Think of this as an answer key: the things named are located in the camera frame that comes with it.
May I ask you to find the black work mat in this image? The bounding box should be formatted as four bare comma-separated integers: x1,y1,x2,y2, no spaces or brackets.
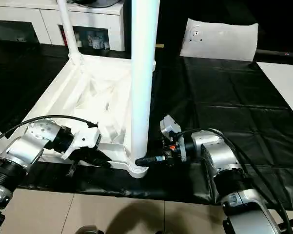
0,40,293,210

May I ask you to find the white printed jar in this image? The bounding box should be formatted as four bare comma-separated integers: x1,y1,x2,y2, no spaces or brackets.
87,31,104,49

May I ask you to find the red bottle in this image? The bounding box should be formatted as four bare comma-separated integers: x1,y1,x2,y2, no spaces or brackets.
59,25,68,46

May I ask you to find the black tall cabinet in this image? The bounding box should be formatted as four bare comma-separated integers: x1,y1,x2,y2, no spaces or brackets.
123,0,190,59

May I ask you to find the white flat board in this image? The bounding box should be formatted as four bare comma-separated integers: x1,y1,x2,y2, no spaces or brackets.
256,61,293,115

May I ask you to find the black tripod leg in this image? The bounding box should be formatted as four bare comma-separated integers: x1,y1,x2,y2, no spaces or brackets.
277,215,293,227

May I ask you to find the black bar red light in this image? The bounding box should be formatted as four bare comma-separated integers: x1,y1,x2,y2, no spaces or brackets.
254,49,293,58

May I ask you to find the white glass-door cabinet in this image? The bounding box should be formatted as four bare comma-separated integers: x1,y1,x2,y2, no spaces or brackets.
0,0,125,52

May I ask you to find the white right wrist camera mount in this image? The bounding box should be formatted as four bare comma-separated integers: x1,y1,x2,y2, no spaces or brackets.
159,114,188,163

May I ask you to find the grey bag black handle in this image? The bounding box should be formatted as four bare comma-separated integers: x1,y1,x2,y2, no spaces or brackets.
74,0,122,8

